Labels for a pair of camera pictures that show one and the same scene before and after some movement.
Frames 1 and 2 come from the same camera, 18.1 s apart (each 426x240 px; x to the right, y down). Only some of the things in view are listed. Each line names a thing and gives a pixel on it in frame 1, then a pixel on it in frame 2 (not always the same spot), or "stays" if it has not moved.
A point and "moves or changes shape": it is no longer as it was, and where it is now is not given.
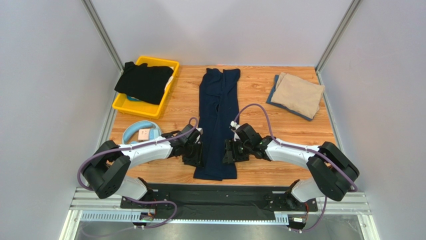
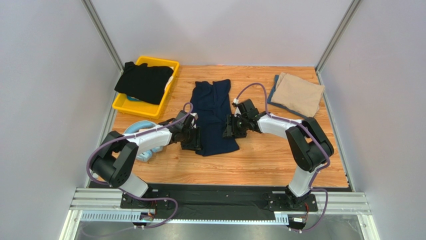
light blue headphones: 131,134 stays
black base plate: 259,198 stays
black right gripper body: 232,151 -> 230,126
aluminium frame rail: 87,205 stays
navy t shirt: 217,109 moves or changes shape
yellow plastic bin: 131,105 stays
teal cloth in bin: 131,98 stays
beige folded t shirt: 298,94 stays
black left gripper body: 192,155 -> 191,138
